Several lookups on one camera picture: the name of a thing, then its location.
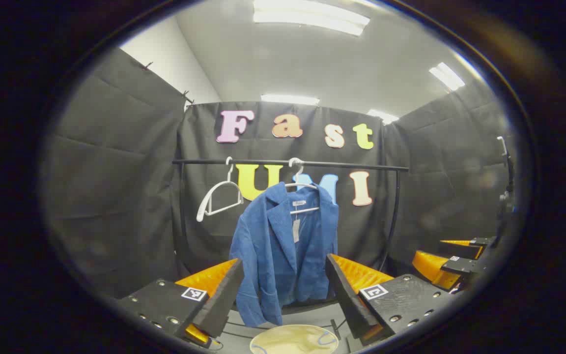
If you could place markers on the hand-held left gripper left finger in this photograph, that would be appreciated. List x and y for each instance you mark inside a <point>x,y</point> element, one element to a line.
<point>219,300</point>

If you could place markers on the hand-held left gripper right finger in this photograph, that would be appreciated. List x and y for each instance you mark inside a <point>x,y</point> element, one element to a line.
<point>347,300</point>

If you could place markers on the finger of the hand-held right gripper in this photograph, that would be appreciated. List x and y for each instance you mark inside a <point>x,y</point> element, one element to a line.
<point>465,250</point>
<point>465,266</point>

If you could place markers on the blue jacket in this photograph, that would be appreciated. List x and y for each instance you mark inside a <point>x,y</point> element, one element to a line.
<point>273,255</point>

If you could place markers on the white clothes hanger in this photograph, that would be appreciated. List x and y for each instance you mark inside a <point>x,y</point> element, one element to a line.
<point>307,210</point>
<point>200,210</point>

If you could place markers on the black clothes rack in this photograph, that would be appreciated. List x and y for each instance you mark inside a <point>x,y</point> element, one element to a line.
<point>342,166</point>

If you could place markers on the dark upright pole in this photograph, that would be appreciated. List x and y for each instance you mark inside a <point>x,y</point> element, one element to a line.
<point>508,167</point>

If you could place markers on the black backdrop cloth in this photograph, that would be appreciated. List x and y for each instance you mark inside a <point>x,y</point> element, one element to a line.
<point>116,172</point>

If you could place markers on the large ceiling light panel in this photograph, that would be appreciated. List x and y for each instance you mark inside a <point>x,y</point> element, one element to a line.
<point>307,15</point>

